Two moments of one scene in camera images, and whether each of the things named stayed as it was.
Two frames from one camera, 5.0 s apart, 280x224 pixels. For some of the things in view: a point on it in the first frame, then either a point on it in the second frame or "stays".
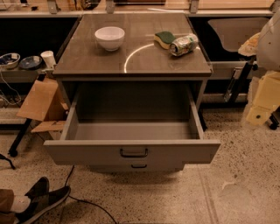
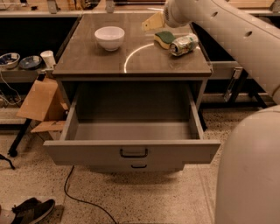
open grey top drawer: [132, 124] stays
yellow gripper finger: [268, 90] → [178, 13]
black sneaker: [39, 192] → [26, 206]
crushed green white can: [184, 45] stays
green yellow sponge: [164, 38] stays
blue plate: [31, 62] stays
